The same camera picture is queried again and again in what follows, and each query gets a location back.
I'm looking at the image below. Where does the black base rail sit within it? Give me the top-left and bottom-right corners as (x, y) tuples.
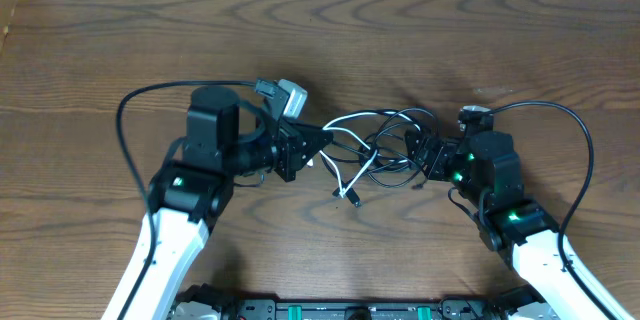
(168, 284), (559, 320)

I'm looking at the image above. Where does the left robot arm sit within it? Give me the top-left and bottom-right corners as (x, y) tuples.
(103, 79), (333, 319)

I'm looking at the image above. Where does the left camera black cable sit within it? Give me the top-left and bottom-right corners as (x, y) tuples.
(114, 79), (279, 320)

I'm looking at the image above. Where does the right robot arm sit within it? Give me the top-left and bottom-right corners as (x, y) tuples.
(405, 130), (630, 319)

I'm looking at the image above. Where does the white cable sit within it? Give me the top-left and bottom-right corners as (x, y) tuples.
(307, 111), (424, 199)

